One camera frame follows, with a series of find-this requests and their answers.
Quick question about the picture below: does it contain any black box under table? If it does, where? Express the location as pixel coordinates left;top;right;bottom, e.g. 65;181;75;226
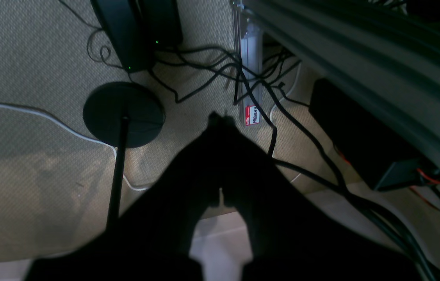
309;78;440;191

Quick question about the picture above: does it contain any white cable on floor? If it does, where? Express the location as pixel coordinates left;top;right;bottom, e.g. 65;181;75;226
0;102;150;192

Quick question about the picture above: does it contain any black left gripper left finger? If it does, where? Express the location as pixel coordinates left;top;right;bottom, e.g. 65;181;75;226
25;113;223;281

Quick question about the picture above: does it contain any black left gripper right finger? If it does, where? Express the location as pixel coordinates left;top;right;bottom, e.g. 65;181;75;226
220;116;422;281

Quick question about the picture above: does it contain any black round stand base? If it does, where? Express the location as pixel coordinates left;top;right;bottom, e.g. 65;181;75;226
82;82;166;149

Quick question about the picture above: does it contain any black power brick pair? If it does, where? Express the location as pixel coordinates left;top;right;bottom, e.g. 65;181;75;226
91;0;183;74

